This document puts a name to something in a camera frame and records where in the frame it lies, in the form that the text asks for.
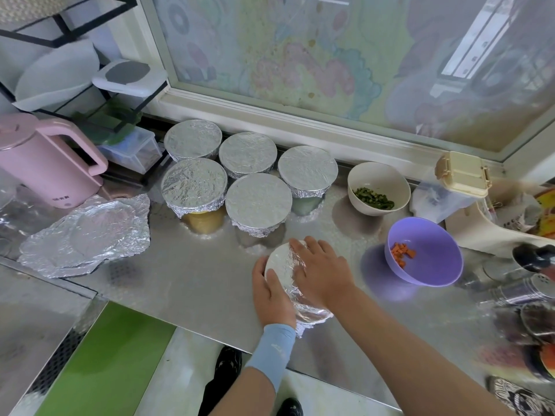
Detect pink electric kettle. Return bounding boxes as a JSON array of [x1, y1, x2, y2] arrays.
[[0, 112, 109, 210]]

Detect cream organiser tray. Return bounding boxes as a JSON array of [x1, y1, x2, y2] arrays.
[[446, 190, 555, 258]]

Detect beige round object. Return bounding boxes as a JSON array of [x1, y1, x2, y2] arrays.
[[434, 150, 493, 198]]

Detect black shoe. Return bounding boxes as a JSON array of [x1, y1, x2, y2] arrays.
[[276, 398, 305, 416], [213, 346, 245, 388]]

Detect stainless steel countertop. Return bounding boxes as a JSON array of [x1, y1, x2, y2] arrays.
[[0, 117, 555, 416]]

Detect purple bowl carrot pieces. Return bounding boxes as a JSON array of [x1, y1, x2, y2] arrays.
[[385, 216, 464, 288]]

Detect person's left hand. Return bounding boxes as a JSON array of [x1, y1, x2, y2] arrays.
[[252, 255, 298, 330]]

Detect yellow bowl with greens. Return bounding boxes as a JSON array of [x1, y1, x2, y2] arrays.
[[180, 207, 227, 236]]

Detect person's right hand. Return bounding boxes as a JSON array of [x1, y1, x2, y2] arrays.
[[288, 236, 357, 313]]

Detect foil-wrapped bowl being handled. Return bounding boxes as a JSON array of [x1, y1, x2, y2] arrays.
[[264, 242, 335, 336]]

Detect clear plastic box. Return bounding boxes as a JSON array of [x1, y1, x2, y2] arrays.
[[99, 125, 164, 176]]

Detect window with cartoon film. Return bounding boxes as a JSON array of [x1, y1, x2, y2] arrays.
[[108, 0, 555, 183]]

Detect green floor mat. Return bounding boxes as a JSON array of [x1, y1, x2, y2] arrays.
[[35, 301, 177, 416]]

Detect black right shoe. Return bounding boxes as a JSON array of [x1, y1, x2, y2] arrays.
[[276, 398, 305, 416]]

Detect person's right forearm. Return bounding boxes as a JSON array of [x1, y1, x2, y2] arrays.
[[334, 285, 513, 416]]

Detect mint green bowl chopped greens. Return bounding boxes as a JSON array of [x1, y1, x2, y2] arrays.
[[290, 195, 324, 217]]

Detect glass jar red contents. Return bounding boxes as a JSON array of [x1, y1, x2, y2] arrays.
[[519, 303, 555, 343]]

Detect woven rope basket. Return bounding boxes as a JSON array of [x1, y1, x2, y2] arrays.
[[0, 0, 88, 23]]

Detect beige bowl with greens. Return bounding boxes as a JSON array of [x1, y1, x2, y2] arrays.
[[347, 162, 412, 217]]

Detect black left shoe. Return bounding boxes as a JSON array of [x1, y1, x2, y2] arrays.
[[213, 346, 245, 388]]

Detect light blue wristband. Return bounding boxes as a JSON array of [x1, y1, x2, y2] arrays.
[[245, 323, 298, 393]]

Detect black metal rack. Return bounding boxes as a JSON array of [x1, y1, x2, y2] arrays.
[[0, 0, 170, 161]]

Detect white plate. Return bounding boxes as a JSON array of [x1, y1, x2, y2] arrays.
[[13, 39, 101, 113]]

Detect black trousers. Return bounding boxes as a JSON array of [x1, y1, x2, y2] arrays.
[[198, 377, 235, 416]]

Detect glass bottle black cap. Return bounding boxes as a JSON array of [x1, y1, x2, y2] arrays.
[[481, 244, 555, 283]]

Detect stack of aluminium foil sheets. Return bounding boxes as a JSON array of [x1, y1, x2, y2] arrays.
[[19, 194, 152, 279]]

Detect patterned case smartphone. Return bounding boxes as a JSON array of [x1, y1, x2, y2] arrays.
[[488, 377, 555, 416]]

